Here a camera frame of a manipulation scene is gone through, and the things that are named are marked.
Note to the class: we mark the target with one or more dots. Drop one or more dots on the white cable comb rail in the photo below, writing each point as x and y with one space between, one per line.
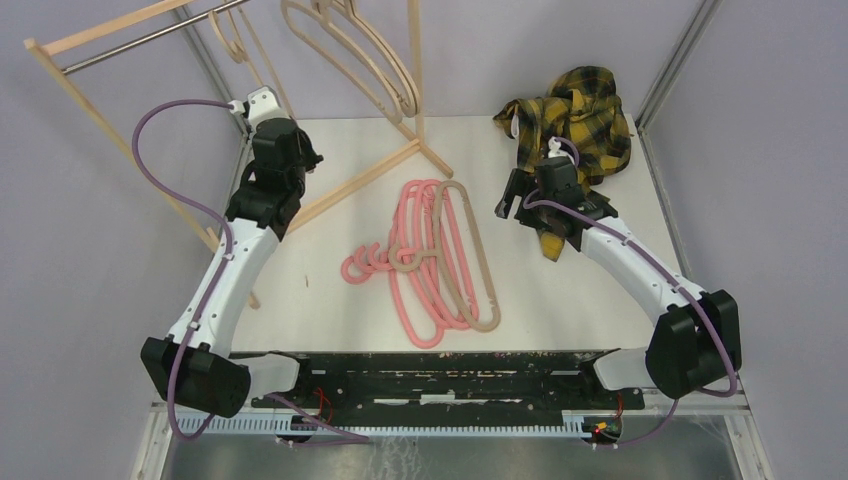
285 425

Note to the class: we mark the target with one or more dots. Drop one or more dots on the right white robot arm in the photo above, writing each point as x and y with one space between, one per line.
695 345

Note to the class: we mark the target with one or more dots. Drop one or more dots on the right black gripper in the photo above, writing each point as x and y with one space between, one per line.
520 182

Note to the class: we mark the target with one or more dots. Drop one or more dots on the wooden clothes rack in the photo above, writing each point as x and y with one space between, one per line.
411 129

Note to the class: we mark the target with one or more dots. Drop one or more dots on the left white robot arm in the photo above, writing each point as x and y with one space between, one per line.
191 365

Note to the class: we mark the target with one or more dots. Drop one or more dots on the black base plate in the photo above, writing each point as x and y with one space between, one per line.
452 389

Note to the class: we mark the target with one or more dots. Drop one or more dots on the yellow plaid shirt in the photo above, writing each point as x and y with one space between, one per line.
583 106

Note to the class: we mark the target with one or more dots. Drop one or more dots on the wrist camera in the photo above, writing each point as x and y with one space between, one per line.
563 147
260 105

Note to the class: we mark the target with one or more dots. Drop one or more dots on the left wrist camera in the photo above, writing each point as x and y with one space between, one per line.
260 105

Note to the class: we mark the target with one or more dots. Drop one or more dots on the pink hanger inner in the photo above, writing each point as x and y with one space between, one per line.
444 278

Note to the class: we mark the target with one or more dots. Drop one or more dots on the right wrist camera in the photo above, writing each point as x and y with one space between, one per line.
563 147

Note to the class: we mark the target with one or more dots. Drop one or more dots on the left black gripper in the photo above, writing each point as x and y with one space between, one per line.
311 158

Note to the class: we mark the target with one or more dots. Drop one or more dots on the pink hanger middle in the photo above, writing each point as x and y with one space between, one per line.
430 291

